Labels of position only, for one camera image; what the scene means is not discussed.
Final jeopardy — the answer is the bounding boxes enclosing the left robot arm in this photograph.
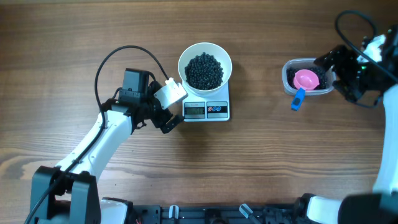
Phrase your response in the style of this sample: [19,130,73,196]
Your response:
[26,68,187,223]

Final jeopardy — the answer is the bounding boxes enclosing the clear plastic bean container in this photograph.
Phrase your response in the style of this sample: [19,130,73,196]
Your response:
[282,58,336,96]

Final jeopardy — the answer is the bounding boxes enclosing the white digital kitchen scale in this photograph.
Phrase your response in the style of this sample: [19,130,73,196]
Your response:
[182,83,230,122]

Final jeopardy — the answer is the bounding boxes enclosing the left black camera cable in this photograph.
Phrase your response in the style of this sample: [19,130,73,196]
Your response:
[24,45,170,224]

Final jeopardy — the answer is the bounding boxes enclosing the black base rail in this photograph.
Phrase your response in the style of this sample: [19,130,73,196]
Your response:
[102,203,312,224]

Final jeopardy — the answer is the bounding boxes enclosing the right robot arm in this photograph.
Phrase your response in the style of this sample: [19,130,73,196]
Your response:
[294,26,397,223]

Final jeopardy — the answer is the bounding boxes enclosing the white bowl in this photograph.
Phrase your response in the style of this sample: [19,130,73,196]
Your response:
[178,42,233,95]

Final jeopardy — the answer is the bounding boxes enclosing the black beans in bowl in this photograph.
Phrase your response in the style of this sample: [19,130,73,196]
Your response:
[185,52,224,90]

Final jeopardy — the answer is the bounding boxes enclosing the black beans in container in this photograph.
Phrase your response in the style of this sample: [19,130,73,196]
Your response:
[287,67,328,90]

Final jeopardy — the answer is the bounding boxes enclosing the pink scoop blue handle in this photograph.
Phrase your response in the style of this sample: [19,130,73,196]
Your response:
[291,69,320,111]

